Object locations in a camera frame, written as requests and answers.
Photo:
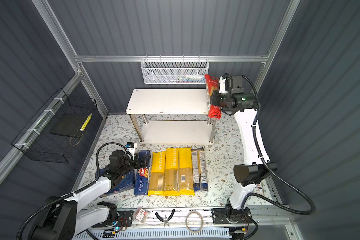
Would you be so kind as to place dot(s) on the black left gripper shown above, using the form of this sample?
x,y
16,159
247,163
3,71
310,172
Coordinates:
x,y
143,163

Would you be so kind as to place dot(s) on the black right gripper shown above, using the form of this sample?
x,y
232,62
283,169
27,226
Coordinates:
x,y
213,98

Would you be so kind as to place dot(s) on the red spaghetti bag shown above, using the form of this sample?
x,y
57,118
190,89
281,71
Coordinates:
x,y
212,85

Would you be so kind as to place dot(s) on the clear blue spaghetti bag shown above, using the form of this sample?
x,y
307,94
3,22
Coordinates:
x,y
200,180

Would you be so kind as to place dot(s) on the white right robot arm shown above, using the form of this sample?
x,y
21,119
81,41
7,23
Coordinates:
x,y
256,166

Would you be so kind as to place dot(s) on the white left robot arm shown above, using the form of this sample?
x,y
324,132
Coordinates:
x,y
62,218

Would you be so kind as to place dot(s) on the dark blue pasta box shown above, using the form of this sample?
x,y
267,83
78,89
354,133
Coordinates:
x,y
127,182

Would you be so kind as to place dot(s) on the white two-tier shelf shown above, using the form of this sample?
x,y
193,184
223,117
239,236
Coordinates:
x,y
171,116

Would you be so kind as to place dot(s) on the blue Barilla spaghetti box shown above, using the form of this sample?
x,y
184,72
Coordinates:
x,y
142,178

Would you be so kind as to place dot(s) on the floral patterned table mat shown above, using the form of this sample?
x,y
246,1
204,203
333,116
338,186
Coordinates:
x,y
221,157

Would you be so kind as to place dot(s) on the yellow Pastatime bag left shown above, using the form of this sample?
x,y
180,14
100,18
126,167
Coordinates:
x,y
156,185

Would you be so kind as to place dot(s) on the yellow pastatime bag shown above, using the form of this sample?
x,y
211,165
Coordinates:
x,y
186,185
171,172
156,185

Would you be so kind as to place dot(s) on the yellow Pastatime bag middle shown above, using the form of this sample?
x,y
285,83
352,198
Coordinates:
x,y
171,172

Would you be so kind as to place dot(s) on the yellow Pastatime bag right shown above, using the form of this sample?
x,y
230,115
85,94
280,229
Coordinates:
x,y
186,185

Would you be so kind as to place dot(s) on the small red white packet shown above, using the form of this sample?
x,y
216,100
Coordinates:
x,y
141,214

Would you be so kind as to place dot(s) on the roll of clear tape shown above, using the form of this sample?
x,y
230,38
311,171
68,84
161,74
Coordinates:
x,y
194,222

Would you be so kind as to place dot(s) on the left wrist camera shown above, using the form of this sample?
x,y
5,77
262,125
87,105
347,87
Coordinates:
x,y
131,148

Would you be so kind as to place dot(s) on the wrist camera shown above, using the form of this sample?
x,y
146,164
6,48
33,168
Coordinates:
x,y
131,148
232,84

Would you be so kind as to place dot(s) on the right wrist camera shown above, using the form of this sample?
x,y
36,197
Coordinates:
x,y
232,84

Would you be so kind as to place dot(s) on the black handled pliers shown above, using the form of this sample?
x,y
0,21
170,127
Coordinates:
x,y
165,220

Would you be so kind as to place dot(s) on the white wire mesh basket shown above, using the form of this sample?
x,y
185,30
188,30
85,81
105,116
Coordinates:
x,y
171,73

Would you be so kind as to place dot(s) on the black wire basket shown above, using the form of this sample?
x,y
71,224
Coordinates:
x,y
55,134

